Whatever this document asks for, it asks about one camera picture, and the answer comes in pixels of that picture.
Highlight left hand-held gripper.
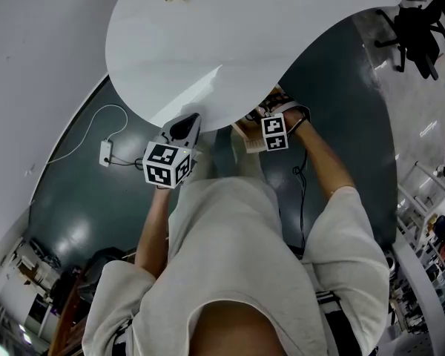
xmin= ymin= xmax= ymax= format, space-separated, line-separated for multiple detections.
xmin=142 ymin=112 xmax=203 ymax=189

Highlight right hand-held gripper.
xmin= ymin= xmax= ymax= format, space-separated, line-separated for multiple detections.
xmin=257 ymin=93 xmax=312 ymax=152

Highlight wooden tray box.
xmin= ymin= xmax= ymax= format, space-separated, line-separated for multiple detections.
xmin=231 ymin=83 xmax=283 ymax=155

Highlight white curved table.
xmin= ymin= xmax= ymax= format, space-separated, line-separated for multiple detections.
xmin=105 ymin=0 xmax=403 ymax=132

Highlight person's left forearm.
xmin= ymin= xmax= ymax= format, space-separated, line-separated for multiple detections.
xmin=133 ymin=185 xmax=172 ymax=278

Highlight person's right forearm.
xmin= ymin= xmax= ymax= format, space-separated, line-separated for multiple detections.
xmin=291 ymin=123 xmax=357 ymax=200

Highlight person's right hand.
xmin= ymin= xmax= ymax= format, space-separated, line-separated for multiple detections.
xmin=284 ymin=109 xmax=305 ymax=136

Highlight person's light trousers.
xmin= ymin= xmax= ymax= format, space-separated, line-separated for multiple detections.
xmin=191 ymin=127 xmax=265 ymax=185

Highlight white power strip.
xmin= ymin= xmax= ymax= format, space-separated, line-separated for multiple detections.
xmin=98 ymin=139 xmax=113 ymax=168

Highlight person's white t-shirt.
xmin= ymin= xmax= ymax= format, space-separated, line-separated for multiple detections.
xmin=82 ymin=176 xmax=391 ymax=356

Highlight white shelf rack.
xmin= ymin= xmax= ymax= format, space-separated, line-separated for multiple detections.
xmin=395 ymin=160 xmax=445 ymax=252

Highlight black office chair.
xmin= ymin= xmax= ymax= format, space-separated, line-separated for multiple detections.
xmin=374 ymin=0 xmax=445 ymax=82

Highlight person's bare chest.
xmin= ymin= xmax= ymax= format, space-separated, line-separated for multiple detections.
xmin=186 ymin=301 xmax=283 ymax=356

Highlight white curved desk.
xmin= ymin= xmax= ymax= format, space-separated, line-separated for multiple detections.
xmin=391 ymin=241 xmax=445 ymax=356

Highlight black power strip cable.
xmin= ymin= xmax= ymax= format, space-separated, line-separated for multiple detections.
xmin=108 ymin=155 xmax=146 ymax=173

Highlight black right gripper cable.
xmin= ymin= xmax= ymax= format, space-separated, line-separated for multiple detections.
xmin=292 ymin=148 xmax=309 ymax=251

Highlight white power cable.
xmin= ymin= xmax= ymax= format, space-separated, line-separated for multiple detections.
xmin=45 ymin=103 xmax=129 ymax=165

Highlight black shoulder strap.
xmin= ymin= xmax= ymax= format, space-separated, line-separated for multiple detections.
xmin=113 ymin=317 xmax=134 ymax=348
xmin=314 ymin=290 xmax=352 ymax=356

